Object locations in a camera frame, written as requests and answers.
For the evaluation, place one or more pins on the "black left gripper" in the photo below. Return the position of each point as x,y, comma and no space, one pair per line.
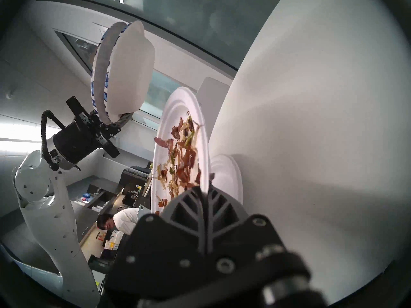
77,140

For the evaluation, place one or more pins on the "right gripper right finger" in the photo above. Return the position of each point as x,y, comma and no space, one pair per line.
244,246

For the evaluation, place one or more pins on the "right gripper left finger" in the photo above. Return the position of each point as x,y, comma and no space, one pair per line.
160,246

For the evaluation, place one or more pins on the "white paper plate with leftovers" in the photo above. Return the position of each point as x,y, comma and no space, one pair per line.
173,105

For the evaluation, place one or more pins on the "mixed brown leftover strips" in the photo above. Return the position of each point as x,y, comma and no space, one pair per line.
183,163

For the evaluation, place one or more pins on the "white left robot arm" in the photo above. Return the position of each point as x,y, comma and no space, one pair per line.
48,214

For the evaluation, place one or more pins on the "person in white shirt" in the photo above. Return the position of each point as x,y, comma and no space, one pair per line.
128,217

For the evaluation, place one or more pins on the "dark cluttered work counter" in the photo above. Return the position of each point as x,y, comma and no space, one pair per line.
96,190

